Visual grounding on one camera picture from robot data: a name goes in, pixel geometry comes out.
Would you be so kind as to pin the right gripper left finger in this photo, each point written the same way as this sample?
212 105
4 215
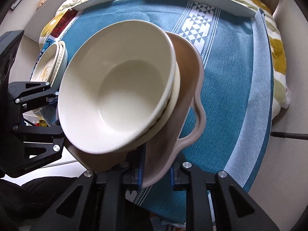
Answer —
96 201

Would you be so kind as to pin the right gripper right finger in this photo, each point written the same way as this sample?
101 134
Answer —
216 201

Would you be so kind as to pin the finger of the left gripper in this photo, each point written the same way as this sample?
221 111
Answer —
36 142
26 96

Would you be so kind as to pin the large duck plate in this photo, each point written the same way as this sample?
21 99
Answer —
44 68

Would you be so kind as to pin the pink wavy-edged bowl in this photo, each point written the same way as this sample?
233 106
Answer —
180 125

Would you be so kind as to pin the plain cream bowl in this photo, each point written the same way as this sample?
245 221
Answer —
116 86

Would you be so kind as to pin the black curved lamp pole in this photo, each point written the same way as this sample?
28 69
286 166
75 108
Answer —
289 135

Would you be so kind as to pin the grey headboard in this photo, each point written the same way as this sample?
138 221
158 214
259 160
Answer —
41 17

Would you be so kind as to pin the floral striped duvet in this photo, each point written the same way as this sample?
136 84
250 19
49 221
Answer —
276 40

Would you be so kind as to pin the teal patterned table cloth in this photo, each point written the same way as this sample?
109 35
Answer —
238 87

